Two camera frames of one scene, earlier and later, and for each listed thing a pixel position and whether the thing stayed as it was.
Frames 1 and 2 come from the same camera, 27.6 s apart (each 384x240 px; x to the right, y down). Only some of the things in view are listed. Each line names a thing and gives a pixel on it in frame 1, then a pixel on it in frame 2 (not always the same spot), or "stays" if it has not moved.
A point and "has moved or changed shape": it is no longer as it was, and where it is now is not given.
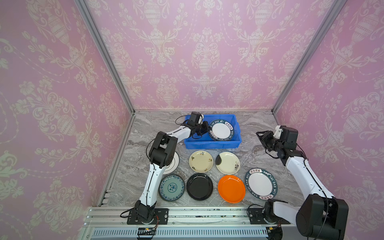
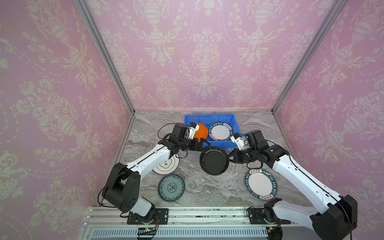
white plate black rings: [173, 166] stays
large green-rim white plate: [260, 184] stays
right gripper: [265, 140] -> [237, 156]
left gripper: [205, 127] -> [200, 148]
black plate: [199, 186] -> [214, 160]
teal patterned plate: [171, 187] stays
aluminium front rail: [103, 223] stays
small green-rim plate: [221, 130] stays
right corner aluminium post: [334, 9] stays
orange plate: [231, 189] has moved or changed shape
